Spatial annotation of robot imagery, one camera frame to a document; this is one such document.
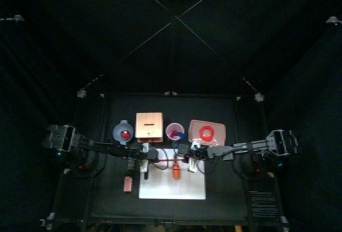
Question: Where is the orange toy carrot green top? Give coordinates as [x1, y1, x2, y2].
[172, 154, 181, 180]

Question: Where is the red plastic cup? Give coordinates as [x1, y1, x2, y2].
[164, 122, 185, 142]

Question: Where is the wooden box red front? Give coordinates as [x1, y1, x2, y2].
[135, 111, 164, 143]

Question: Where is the pink rectangular block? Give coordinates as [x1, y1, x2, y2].
[123, 175, 133, 193]

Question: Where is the white cutting board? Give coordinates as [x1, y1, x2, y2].
[137, 148, 207, 201]

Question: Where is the black ribbed panel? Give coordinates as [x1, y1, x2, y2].
[247, 190, 277, 224]

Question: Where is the red ring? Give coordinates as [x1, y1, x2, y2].
[197, 125, 217, 143]

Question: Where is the pink tray with red ring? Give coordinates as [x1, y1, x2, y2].
[187, 119, 227, 148]

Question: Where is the grey-blue bowl with handle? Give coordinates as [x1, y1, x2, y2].
[111, 119, 135, 147]

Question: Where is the grey vertical frame pole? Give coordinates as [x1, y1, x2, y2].
[167, 0, 176, 94]

